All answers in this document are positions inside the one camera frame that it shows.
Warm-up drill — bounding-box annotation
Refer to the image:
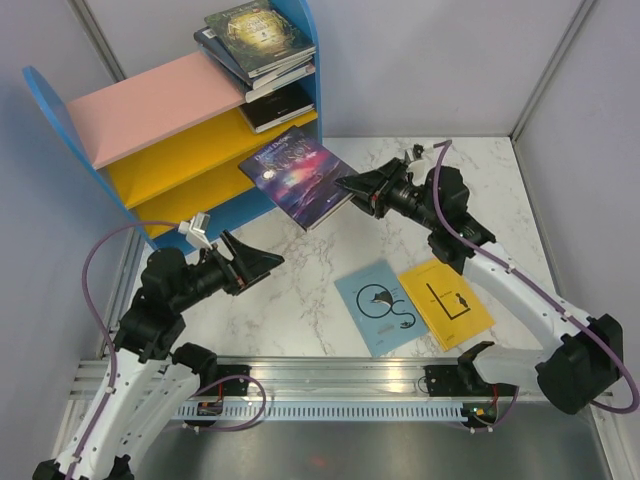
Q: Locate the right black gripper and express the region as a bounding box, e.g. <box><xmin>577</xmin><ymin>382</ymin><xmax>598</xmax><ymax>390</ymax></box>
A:
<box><xmin>335</xmin><ymin>156</ymin><xmax>442</xmax><ymax>231</ymax></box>

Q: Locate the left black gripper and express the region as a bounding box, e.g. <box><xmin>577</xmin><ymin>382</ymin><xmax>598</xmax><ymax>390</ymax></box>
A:
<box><xmin>172</xmin><ymin>228</ymin><xmax>284</xmax><ymax>311</ymax></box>

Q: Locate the dark purple book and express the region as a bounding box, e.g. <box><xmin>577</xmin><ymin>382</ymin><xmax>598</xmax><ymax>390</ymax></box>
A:
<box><xmin>239</xmin><ymin>127</ymin><xmax>356</xmax><ymax>231</ymax></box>

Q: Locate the light blue fish book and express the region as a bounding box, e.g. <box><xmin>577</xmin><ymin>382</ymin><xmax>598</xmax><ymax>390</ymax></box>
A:
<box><xmin>334</xmin><ymin>260</ymin><xmax>428</xmax><ymax>357</ymax></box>

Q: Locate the black Moon and Sixpence book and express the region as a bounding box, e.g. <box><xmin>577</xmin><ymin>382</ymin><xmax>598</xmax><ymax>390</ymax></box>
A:
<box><xmin>239</xmin><ymin>83</ymin><xmax>314</xmax><ymax>134</ymax></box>

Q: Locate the yellow letter L book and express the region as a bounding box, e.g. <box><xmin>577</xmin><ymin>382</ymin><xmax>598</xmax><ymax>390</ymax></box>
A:
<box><xmin>398</xmin><ymin>259</ymin><xmax>495</xmax><ymax>351</ymax></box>

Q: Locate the green Alice Wonderland book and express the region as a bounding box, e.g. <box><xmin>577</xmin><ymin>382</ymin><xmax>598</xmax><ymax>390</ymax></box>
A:
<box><xmin>204</xmin><ymin>1</ymin><xmax>316</xmax><ymax>78</ymax></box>

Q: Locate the teal ocean cover book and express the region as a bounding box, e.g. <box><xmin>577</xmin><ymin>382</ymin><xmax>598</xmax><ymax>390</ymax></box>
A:
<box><xmin>245</xmin><ymin>77</ymin><xmax>311</xmax><ymax>104</ymax></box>

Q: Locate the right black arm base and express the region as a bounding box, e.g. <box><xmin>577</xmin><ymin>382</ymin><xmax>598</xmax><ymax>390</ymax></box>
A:
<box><xmin>424</xmin><ymin>341</ymin><xmax>516</xmax><ymax>397</ymax></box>

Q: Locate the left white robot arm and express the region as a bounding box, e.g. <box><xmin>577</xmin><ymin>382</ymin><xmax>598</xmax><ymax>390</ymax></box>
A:
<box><xmin>33</xmin><ymin>225</ymin><xmax>284</xmax><ymax>479</ymax></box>

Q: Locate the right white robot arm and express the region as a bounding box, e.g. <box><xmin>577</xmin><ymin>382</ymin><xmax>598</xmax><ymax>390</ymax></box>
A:
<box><xmin>336</xmin><ymin>158</ymin><xmax>633</xmax><ymax>414</ymax></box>

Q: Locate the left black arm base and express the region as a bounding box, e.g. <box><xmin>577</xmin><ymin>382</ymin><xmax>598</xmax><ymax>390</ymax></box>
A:
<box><xmin>166</xmin><ymin>343</ymin><xmax>252</xmax><ymax>397</ymax></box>

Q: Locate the blue pink yellow bookshelf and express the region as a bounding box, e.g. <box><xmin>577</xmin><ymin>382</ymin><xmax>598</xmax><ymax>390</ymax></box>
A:
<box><xmin>22</xmin><ymin>0</ymin><xmax>325</xmax><ymax>256</ymax></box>

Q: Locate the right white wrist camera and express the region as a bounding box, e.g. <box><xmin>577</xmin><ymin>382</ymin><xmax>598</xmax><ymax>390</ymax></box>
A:
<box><xmin>404</xmin><ymin>144</ymin><xmax>435</xmax><ymax>179</ymax></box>

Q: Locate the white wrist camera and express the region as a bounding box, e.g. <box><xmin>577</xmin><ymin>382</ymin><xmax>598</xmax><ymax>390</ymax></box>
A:
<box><xmin>404</xmin><ymin>144</ymin><xmax>435</xmax><ymax>179</ymax></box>
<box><xmin>178</xmin><ymin>212</ymin><xmax>212</xmax><ymax>250</ymax></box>

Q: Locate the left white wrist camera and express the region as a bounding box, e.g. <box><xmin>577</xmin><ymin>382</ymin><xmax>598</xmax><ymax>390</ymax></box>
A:
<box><xmin>178</xmin><ymin>212</ymin><xmax>212</xmax><ymax>250</ymax></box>

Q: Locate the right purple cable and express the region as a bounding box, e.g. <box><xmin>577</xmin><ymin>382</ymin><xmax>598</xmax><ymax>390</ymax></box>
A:
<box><xmin>432</xmin><ymin>139</ymin><xmax>640</xmax><ymax>414</ymax></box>

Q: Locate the purple cable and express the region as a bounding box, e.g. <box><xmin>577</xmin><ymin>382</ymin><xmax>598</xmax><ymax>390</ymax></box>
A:
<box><xmin>64</xmin><ymin>221</ymin><xmax>181</xmax><ymax>480</ymax></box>
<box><xmin>432</xmin><ymin>139</ymin><xmax>640</xmax><ymax>414</ymax></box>

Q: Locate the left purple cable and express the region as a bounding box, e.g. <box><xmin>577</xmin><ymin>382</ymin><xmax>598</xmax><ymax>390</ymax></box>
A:
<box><xmin>64</xmin><ymin>221</ymin><xmax>181</xmax><ymax>480</ymax></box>

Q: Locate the white slotted cable duct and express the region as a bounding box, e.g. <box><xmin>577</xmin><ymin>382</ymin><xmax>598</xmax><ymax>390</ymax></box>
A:
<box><xmin>172</xmin><ymin>399</ymin><xmax>495</xmax><ymax>423</ymax></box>

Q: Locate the aluminium mounting rail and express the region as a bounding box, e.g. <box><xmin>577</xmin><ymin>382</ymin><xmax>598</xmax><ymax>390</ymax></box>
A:
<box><xmin>72</xmin><ymin>357</ymin><xmax>616</xmax><ymax>401</ymax></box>

